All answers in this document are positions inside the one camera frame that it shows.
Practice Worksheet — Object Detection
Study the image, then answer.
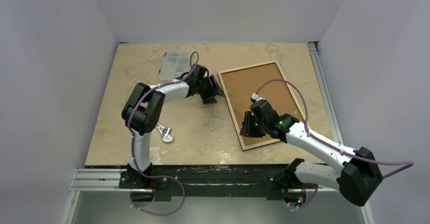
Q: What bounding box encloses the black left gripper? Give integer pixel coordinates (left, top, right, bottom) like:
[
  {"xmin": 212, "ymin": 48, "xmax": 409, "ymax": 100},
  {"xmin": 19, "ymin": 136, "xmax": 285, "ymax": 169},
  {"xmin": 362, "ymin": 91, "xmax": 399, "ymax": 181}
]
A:
[{"xmin": 197, "ymin": 76, "xmax": 225, "ymax": 104}]

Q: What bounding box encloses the black wooden picture frame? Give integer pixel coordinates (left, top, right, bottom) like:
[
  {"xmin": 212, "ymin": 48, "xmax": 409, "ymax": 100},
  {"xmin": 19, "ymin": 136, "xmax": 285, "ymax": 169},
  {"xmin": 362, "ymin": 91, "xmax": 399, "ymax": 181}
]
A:
[{"xmin": 218, "ymin": 61, "xmax": 305, "ymax": 151}]

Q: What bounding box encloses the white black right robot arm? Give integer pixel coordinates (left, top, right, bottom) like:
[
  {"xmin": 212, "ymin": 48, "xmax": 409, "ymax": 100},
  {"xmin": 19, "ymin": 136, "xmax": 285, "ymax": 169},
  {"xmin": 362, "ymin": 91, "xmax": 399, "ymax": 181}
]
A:
[{"xmin": 240, "ymin": 99, "xmax": 384, "ymax": 206}]

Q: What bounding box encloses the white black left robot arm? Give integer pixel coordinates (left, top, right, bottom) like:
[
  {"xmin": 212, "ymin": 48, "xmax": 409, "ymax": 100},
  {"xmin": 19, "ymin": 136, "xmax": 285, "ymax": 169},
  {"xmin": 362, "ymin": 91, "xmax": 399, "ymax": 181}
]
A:
[{"xmin": 121, "ymin": 64, "xmax": 226, "ymax": 188}]

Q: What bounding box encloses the clear plastic screw organizer box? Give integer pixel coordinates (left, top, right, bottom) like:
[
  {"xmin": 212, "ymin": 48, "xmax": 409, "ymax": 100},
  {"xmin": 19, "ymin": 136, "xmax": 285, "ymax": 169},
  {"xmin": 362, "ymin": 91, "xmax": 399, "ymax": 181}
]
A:
[{"xmin": 159, "ymin": 48, "xmax": 192, "ymax": 81}]

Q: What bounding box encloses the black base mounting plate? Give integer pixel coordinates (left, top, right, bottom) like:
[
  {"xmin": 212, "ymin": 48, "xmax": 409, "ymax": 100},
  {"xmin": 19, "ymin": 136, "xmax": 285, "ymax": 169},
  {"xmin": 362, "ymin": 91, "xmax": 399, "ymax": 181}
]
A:
[{"xmin": 119, "ymin": 164, "xmax": 316, "ymax": 206}]

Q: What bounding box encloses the red handled adjustable wrench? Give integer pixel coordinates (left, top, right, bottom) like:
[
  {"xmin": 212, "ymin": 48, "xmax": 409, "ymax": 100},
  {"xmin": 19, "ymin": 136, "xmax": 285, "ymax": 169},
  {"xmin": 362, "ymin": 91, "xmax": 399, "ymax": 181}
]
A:
[{"xmin": 156, "ymin": 122, "xmax": 174, "ymax": 143}]

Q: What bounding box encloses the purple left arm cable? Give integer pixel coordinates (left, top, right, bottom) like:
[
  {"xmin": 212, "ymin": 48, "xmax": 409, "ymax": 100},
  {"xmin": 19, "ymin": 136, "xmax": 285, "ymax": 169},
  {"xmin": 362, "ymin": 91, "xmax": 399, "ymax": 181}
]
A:
[{"xmin": 127, "ymin": 51, "xmax": 199, "ymax": 217}]

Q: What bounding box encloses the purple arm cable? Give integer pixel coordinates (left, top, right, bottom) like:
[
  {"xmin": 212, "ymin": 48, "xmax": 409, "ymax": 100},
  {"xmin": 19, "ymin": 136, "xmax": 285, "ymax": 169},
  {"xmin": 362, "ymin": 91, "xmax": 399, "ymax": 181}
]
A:
[
  {"xmin": 253, "ymin": 79, "xmax": 414, "ymax": 210},
  {"xmin": 127, "ymin": 51, "xmax": 199, "ymax": 217}
]

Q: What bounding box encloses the aluminium rail right side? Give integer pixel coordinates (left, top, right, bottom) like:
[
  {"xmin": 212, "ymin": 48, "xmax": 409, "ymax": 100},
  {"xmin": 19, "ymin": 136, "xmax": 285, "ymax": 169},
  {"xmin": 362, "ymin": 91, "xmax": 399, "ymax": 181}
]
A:
[{"xmin": 307, "ymin": 42, "xmax": 343, "ymax": 144}]

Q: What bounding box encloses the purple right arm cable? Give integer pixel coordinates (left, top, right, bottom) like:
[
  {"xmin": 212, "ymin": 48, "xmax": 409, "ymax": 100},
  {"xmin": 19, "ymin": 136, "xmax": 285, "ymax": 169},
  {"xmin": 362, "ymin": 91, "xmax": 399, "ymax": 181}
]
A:
[{"xmin": 253, "ymin": 79, "xmax": 414, "ymax": 210}]

